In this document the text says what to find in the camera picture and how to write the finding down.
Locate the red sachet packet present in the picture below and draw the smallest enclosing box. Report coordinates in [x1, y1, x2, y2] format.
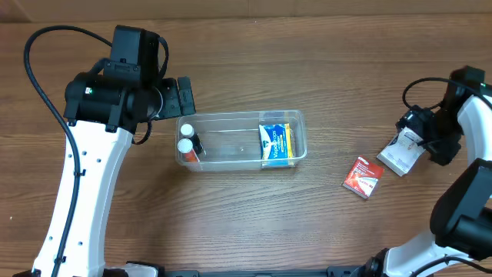
[341, 155, 384, 199]

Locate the clear plastic container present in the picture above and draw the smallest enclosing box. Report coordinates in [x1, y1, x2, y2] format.
[175, 110, 308, 172]

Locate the orange tube white cap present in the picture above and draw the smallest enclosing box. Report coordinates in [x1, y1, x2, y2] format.
[178, 138, 199, 162]

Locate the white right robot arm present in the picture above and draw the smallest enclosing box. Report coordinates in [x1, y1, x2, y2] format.
[353, 66, 491, 276]

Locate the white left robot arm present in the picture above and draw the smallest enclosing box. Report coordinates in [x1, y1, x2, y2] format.
[28, 25, 195, 276]

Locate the dark bottle white cap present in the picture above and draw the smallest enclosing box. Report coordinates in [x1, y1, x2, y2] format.
[180, 123, 203, 155]

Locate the white bandage box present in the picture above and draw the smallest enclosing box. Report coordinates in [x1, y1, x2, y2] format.
[377, 127, 424, 176]

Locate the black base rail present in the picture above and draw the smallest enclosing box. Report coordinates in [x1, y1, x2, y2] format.
[126, 261, 385, 277]

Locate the blue Vicks VapoDrops packet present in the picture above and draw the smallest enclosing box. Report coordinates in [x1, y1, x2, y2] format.
[258, 123, 294, 168]

